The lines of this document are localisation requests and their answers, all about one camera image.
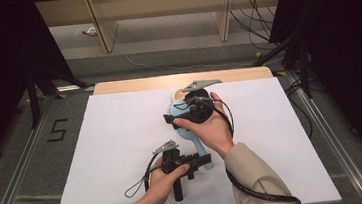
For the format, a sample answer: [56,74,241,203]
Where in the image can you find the white table sheet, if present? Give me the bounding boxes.
[41,72,343,204]

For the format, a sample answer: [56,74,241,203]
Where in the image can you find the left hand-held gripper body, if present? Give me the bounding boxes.
[151,138,194,204]

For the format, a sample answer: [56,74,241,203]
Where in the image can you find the light wooden table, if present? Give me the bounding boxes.
[92,65,274,97]

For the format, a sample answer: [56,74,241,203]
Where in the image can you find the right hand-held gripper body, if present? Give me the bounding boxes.
[180,77,227,127]

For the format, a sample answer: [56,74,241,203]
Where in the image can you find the cream ribbed cup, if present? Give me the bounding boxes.
[169,86,191,103]

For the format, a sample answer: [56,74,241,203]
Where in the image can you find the person's right hand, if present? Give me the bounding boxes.
[170,89,238,164]

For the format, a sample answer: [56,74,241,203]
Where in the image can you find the light blue hairbrush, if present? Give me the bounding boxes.
[165,96,216,175]

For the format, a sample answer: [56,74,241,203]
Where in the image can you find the person's left hand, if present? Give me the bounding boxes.
[138,153,195,204]

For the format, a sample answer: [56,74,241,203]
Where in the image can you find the aluminium floor rail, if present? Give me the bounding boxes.
[0,93,66,204]
[286,64,362,204]

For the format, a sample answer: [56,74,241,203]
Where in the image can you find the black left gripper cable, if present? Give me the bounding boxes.
[120,152,166,200]

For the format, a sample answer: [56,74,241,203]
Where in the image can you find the short aluminium cross rail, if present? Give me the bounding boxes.
[54,82,98,96]

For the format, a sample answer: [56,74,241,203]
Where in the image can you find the light wooden desk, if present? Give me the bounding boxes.
[34,0,290,60]

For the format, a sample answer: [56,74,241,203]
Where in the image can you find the black metal stand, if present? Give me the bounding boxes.
[24,58,99,131]
[248,33,314,105]

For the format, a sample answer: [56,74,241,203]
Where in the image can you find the black hanging cables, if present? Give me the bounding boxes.
[228,0,286,55]

